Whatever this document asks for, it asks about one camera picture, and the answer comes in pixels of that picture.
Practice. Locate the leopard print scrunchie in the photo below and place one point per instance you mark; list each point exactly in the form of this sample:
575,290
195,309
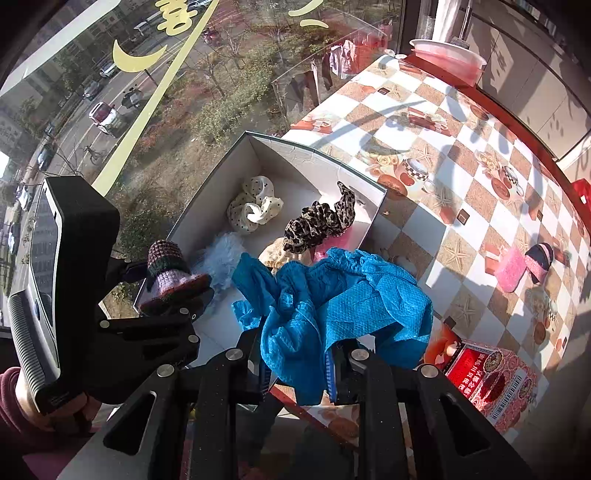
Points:
318,221

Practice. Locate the blue waffle cloth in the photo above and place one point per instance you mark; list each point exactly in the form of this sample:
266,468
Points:
341,304

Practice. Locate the yellow window decal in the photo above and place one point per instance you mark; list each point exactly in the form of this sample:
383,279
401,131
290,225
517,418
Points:
138,57

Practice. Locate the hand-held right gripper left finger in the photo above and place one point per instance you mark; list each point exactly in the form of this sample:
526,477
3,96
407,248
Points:
244,374

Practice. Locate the white polka dot scrunchie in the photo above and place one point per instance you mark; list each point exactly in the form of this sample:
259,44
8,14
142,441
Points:
251,207

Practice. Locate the cream lace scrunchie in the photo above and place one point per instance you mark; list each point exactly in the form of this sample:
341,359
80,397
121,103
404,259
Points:
274,254

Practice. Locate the person's left hand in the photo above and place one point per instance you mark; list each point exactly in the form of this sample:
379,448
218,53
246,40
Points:
69,415

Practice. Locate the grey cardboard box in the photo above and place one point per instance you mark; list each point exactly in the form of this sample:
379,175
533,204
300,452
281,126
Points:
286,166

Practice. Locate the red plastic stool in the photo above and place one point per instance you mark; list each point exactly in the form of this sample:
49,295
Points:
582,194

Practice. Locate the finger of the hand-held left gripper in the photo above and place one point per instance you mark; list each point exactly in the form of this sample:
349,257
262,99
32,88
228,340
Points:
152,341
127,272

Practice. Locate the checkered printed tablecloth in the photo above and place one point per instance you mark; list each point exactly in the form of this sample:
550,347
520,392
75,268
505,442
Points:
461,184

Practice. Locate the red patterned carton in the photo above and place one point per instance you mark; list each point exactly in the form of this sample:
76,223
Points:
494,383

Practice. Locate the light blue fluffy scrunchie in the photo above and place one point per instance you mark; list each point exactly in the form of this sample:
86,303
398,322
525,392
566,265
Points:
221,263

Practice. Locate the purple knit headband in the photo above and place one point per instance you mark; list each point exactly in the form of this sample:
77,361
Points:
168,272

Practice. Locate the pink plastic basin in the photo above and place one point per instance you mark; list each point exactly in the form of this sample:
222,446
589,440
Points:
445,57

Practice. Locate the black and pink headband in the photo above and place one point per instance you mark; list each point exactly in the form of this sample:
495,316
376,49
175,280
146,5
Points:
539,263

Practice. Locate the person's left forearm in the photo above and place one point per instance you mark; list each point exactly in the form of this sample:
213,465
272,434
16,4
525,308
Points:
14,443

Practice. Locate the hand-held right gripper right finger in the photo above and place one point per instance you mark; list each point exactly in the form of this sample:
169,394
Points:
333,378

